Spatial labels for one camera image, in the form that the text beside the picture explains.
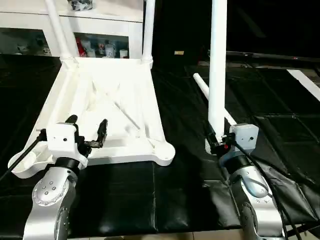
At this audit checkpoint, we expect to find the white plastic table top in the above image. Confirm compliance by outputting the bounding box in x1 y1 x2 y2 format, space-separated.
7 56 176 180

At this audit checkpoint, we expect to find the white plastic table leg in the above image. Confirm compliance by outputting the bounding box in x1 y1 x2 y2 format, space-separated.
142 0 156 65
208 0 229 140
193 73 239 154
44 0 77 65

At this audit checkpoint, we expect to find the black work mat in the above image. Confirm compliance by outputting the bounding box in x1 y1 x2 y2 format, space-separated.
0 54 320 236

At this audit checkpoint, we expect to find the white glass-door cabinet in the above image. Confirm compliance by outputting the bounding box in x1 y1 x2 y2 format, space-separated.
0 0 145 60

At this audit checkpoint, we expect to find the white flat strip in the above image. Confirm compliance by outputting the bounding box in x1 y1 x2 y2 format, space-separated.
286 69 320 103

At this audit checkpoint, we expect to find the grey crumpled object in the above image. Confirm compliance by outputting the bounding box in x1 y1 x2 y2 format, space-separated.
69 0 95 12

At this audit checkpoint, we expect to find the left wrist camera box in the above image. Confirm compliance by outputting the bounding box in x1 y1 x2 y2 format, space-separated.
34 122 90 160

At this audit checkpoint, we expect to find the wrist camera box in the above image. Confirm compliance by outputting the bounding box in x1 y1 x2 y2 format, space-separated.
34 122 90 160
230 123 260 150

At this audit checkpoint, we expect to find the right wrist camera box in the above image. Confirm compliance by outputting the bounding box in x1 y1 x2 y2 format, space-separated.
230 123 260 150

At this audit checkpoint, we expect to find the dark long rail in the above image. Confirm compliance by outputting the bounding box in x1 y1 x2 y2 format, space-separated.
207 50 320 63

